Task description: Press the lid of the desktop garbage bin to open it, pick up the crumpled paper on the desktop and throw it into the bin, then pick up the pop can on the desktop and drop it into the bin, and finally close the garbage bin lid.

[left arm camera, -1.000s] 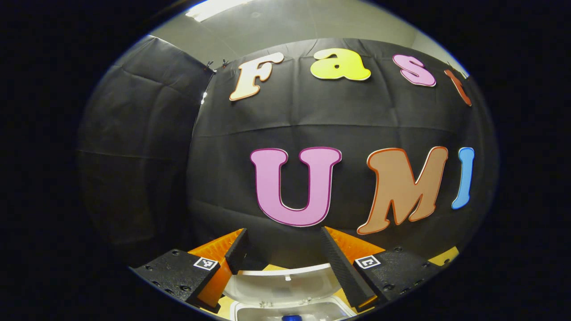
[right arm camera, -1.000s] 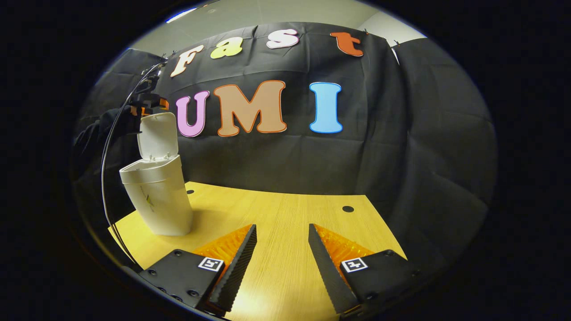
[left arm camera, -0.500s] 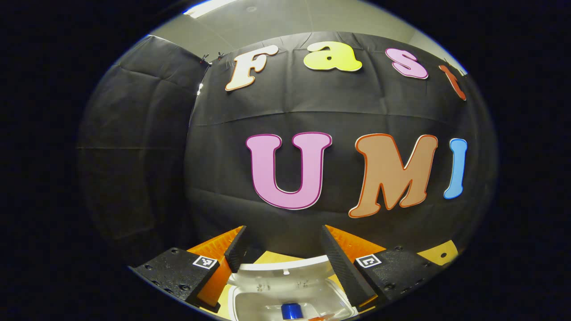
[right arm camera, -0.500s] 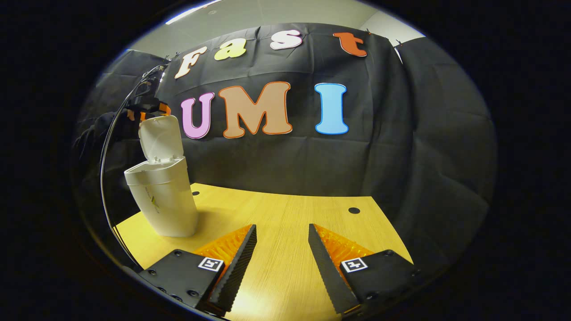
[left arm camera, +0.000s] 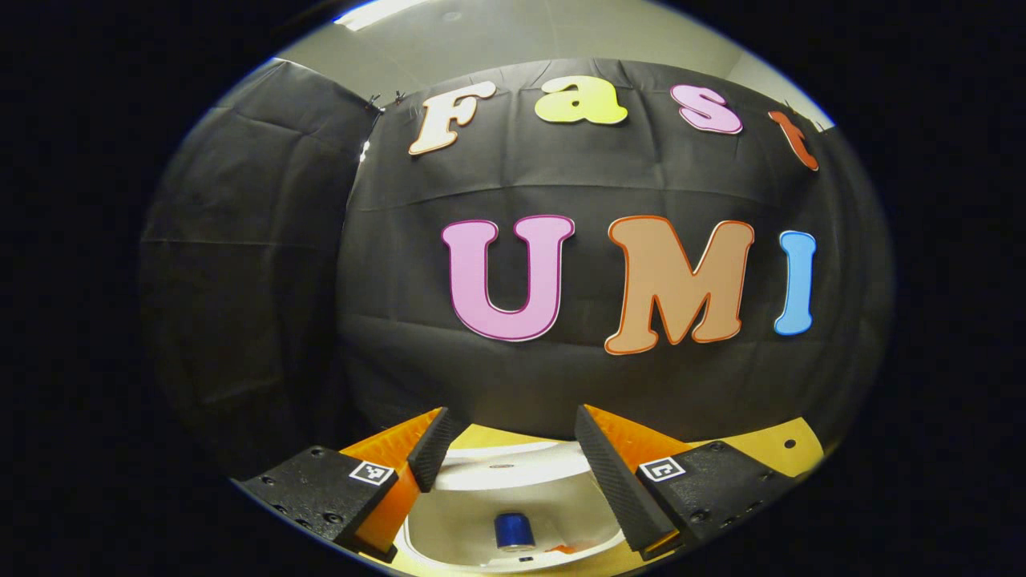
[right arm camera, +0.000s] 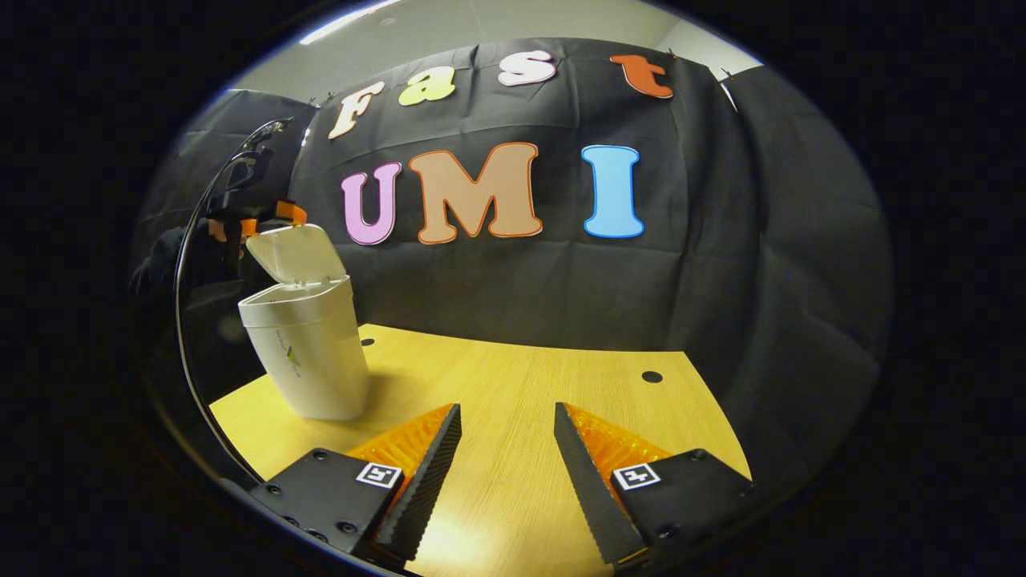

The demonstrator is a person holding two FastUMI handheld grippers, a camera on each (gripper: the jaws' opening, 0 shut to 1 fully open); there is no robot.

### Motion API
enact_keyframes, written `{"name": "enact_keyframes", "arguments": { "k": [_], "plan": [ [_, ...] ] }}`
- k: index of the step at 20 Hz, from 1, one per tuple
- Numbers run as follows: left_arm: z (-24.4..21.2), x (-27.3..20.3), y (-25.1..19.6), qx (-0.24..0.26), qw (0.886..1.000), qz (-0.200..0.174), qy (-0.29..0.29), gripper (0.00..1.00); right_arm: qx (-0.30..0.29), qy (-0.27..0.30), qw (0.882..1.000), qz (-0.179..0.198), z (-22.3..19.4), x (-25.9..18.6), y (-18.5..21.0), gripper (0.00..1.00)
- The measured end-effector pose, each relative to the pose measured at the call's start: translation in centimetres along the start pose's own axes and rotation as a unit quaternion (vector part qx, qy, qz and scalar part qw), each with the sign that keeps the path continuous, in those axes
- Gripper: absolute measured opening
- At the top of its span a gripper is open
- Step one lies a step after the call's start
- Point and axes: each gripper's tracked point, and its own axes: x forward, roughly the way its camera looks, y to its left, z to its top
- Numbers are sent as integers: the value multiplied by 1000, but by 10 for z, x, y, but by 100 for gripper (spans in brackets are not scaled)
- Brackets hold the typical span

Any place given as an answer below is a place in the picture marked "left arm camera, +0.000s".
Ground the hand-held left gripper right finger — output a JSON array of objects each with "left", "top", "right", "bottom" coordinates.
[{"left": 574, "top": 404, "right": 802, "bottom": 562}]

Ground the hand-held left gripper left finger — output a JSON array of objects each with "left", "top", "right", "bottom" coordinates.
[{"left": 239, "top": 407, "right": 470, "bottom": 563}]

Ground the silver and blue pop can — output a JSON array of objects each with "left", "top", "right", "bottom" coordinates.
[{"left": 494, "top": 513, "right": 537, "bottom": 552}]

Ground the white desktop garbage bin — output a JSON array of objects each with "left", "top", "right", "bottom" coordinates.
[{"left": 401, "top": 439, "right": 634, "bottom": 571}]

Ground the black backdrop cloth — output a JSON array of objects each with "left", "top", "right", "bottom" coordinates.
[{"left": 140, "top": 58, "right": 895, "bottom": 482}]

